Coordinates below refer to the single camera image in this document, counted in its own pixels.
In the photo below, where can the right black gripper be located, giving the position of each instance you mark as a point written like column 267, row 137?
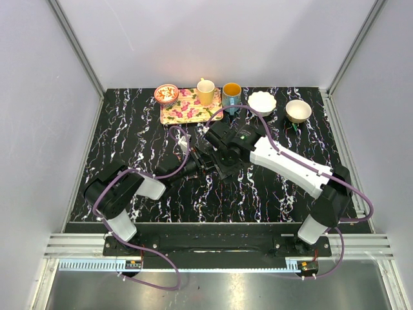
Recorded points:
column 223, row 170

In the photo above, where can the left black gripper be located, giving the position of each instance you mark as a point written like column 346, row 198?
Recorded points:
column 202, row 160

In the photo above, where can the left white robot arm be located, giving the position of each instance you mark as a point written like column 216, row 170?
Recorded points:
column 112, row 189

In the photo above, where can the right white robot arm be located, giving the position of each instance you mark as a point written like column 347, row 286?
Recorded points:
column 324, row 184

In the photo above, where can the floral rectangular tray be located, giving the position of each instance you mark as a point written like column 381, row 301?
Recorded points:
column 188, row 109

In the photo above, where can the blue mug orange inside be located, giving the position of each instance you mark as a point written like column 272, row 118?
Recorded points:
column 231, row 97

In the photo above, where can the white scalloped plate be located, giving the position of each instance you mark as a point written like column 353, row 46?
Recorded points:
column 263, row 103

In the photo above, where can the yellow mug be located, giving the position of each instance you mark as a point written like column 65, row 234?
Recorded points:
column 205, row 91

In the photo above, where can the small red patterned bowl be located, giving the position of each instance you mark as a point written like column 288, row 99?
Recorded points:
column 165, row 94

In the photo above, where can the cream bowl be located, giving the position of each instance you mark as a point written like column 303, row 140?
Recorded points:
column 298, row 111

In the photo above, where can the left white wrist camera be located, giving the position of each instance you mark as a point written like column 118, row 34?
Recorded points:
column 184, row 142

